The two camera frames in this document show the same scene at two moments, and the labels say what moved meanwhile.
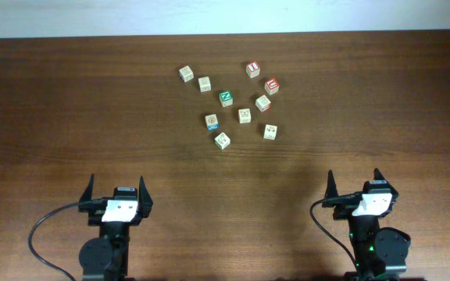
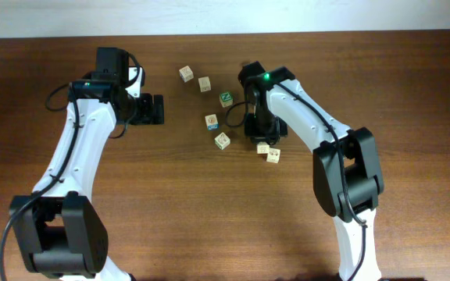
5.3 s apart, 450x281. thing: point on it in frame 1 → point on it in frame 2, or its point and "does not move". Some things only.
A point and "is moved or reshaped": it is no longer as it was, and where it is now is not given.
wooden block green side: [222, 140] does not move
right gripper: [342, 203] → [266, 136]
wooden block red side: [263, 104] is moved or reshaped
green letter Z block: [226, 98] does not move
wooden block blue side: [212, 122] does not move
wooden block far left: [186, 73] does not move
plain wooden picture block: [205, 84] does not move
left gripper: [94, 211] → [144, 115]
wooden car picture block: [270, 132] is moved or reshaped
